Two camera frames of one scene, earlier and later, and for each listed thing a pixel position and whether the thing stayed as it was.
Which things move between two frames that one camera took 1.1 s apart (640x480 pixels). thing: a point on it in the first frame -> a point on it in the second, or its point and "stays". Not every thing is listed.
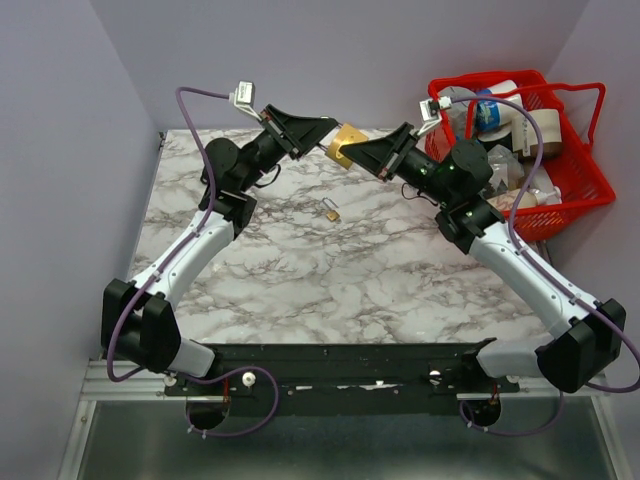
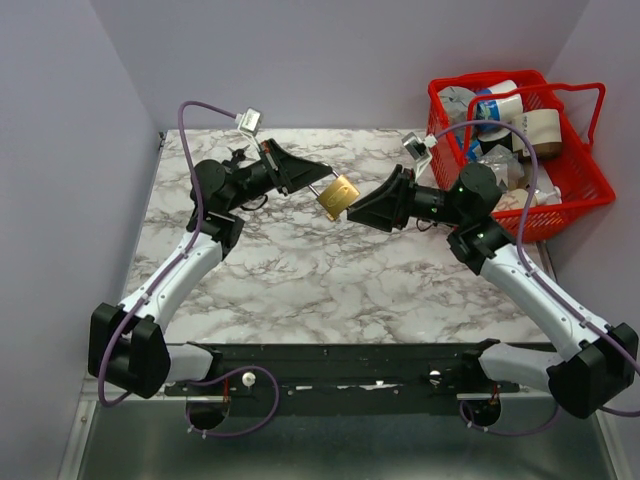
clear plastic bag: (506, 166) stays
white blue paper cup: (498, 110) stays
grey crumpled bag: (459, 98) stays
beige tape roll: (524, 136) stays
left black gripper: (300, 133) -> (292, 172)
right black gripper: (384, 155) -> (389, 205)
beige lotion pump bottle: (532, 197) stays
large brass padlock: (345, 134) -> (337, 197)
